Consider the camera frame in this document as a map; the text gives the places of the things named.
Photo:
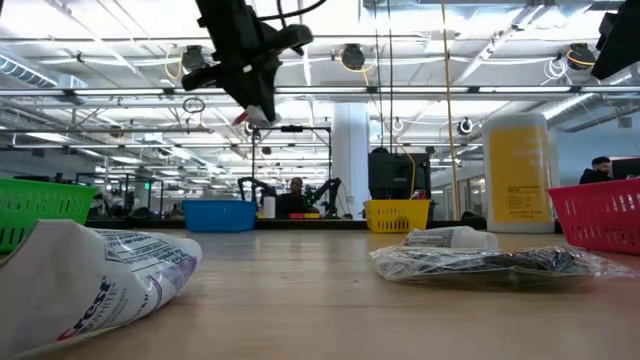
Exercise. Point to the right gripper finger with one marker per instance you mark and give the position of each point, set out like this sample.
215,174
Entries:
625,45

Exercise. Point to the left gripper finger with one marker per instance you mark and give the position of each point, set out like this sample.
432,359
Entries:
252,90
272,80

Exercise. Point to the small white labelled tube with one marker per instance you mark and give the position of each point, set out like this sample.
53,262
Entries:
450,239

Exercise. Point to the clear bag of black ties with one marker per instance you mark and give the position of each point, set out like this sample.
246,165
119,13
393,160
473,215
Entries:
480,267

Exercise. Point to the white Crest toothpaste tube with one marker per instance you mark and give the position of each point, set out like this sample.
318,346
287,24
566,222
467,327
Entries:
75,290

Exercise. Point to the black background robot arm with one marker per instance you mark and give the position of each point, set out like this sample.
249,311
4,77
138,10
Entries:
327,192
252,187

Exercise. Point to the white pillar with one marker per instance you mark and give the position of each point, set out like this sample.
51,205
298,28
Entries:
350,160

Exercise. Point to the white cup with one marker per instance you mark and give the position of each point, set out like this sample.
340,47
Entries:
269,207

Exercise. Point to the person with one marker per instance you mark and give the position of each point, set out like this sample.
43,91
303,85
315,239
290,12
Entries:
296,202
597,174

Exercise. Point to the black monitor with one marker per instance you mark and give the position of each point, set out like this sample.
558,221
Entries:
626,169

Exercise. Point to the blue plastic basket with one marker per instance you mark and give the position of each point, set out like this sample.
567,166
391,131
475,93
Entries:
220,216

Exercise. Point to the black cabinet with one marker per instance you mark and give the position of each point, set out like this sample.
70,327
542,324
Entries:
395,175

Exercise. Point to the white canister with yellow label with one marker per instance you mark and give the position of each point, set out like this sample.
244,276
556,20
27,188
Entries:
520,175

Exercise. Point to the red plastic basket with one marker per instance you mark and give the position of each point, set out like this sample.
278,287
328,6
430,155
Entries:
600,220

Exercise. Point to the yellow plastic basket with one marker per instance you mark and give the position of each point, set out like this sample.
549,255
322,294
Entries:
397,216

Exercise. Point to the green plastic basket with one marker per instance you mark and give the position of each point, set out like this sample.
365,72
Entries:
35,210

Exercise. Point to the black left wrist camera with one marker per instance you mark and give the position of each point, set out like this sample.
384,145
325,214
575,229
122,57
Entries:
292,39

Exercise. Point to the black frame stand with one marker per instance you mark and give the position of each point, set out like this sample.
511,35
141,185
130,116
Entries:
253,160

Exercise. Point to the black aluminium table frame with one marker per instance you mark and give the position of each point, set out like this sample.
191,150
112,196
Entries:
310,224

